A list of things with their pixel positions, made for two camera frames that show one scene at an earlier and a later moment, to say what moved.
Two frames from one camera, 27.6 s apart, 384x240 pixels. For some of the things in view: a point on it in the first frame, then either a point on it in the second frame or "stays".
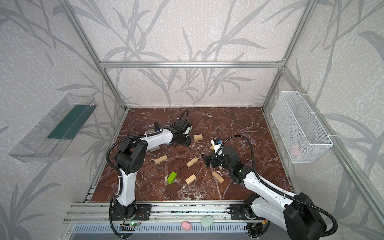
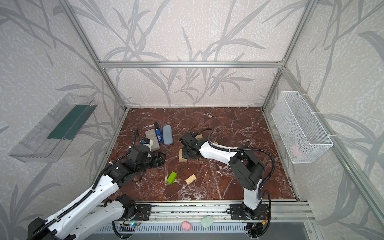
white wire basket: x=301 y=133 stays
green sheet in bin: x=72 y=121 stays
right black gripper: x=216 y=160 -> x=186 y=143
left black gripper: x=182 y=139 -> x=154 y=159
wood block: x=191 y=179 stays
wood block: x=198 y=137 stays
